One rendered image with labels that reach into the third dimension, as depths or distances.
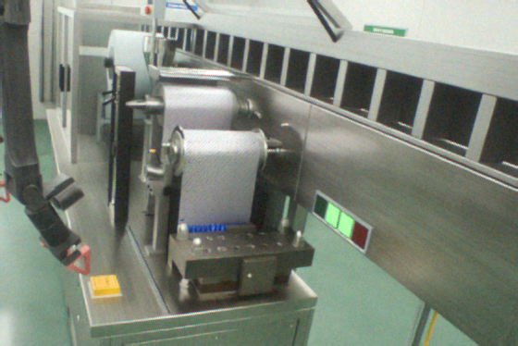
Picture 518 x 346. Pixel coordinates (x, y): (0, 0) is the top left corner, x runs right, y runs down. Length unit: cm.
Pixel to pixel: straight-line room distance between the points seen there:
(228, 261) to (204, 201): 22
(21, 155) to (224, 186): 65
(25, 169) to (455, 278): 87
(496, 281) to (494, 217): 11
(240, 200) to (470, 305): 77
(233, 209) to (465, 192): 76
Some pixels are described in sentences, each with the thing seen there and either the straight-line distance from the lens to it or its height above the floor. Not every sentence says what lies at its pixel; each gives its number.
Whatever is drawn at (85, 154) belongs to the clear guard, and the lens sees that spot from 240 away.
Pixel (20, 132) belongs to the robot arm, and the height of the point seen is 139.
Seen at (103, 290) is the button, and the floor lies 92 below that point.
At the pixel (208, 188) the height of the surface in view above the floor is 115.
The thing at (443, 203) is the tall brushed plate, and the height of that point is 136.
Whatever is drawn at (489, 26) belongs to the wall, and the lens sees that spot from 400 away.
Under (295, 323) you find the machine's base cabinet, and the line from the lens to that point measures 148.
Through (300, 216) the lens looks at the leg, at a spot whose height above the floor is 98.
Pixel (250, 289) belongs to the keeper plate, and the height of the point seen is 93.
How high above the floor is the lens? 164
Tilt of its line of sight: 21 degrees down
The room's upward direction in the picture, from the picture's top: 7 degrees clockwise
